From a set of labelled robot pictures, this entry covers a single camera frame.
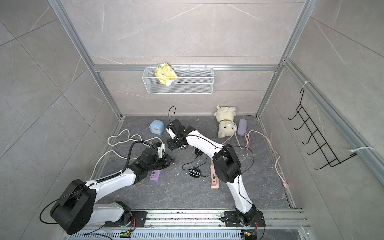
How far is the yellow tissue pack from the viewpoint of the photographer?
87 centimetres

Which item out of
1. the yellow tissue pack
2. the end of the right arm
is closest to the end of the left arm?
the end of the right arm

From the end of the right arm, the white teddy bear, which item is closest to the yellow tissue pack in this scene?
the end of the right arm

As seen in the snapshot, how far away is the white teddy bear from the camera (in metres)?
1.06
